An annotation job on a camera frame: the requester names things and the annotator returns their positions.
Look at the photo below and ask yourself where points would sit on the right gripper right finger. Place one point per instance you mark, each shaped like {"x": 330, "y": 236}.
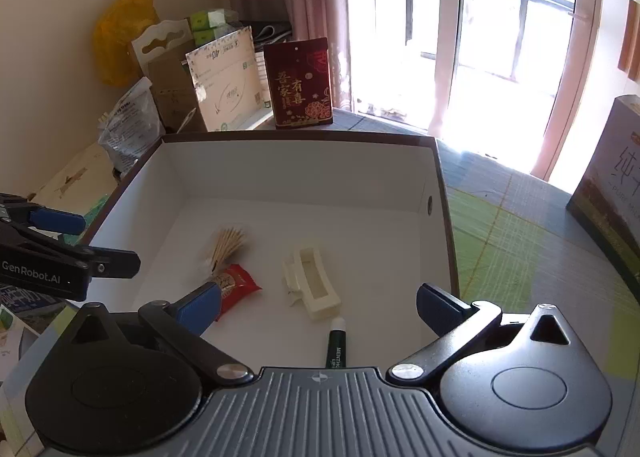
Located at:
{"x": 458, "y": 326}

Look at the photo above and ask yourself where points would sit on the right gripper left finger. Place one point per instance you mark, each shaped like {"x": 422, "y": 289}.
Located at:
{"x": 181, "y": 324}

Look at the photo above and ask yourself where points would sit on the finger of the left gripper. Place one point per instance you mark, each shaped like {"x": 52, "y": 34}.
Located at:
{"x": 112, "y": 263}
{"x": 57, "y": 221}

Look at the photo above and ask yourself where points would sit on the red candy packet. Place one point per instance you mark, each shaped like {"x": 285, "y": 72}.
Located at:
{"x": 235, "y": 284}

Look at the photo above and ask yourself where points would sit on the cotton swab bundle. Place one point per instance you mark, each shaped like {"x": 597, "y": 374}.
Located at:
{"x": 227, "y": 241}

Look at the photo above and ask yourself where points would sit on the green lip balm tube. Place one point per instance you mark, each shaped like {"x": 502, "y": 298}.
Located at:
{"x": 336, "y": 353}

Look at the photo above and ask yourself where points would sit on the cream hair claw clip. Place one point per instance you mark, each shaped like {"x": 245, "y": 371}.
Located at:
{"x": 307, "y": 282}

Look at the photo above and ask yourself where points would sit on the blue milk carton box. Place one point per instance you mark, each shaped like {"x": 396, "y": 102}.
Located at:
{"x": 36, "y": 310}

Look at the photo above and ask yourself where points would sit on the plaid tablecloth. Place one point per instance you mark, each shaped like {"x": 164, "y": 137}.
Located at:
{"x": 517, "y": 246}

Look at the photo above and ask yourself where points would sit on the clear plastic bag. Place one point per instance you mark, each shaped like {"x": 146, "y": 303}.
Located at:
{"x": 131, "y": 128}

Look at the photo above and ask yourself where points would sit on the brown cardboard box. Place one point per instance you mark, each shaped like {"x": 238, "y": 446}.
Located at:
{"x": 373, "y": 204}

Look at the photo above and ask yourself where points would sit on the yellow plastic bag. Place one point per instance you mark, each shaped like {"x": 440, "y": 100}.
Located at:
{"x": 122, "y": 23}

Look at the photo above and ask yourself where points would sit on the large milk gift box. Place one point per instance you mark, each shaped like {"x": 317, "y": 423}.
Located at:
{"x": 606, "y": 200}

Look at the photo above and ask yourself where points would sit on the brown cardboard carton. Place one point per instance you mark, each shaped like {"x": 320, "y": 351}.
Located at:
{"x": 161, "y": 54}

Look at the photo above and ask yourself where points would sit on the white green paper bag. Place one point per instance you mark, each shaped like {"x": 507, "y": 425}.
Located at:
{"x": 226, "y": 82}

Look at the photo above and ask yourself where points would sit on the green tissue packs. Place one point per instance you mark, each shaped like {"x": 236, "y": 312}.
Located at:
{"x": 211, "y": 24}

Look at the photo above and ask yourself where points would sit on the red gift bag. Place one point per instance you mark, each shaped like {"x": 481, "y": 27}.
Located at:
{"x": 298, "y": 75}

